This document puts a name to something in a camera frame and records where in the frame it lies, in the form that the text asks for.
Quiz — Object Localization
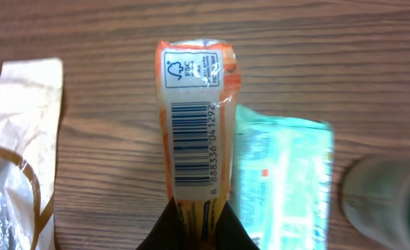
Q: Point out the beige snack bag red label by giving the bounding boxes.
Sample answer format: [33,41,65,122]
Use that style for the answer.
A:
[0,58,63,250]

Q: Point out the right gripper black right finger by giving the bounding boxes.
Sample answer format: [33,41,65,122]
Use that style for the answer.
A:
[211,201,259,250]

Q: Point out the green lid jar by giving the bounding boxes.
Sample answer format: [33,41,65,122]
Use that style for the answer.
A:
[341,157,410,249]

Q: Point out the teal wet wipes packet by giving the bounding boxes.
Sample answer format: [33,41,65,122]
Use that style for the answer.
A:
[231,106,334,250]

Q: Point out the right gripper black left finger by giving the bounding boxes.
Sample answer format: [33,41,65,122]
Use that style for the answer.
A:
[137,197,189,250]

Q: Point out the orange small packet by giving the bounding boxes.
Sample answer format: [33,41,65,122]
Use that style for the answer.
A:
[155,39,241,249]

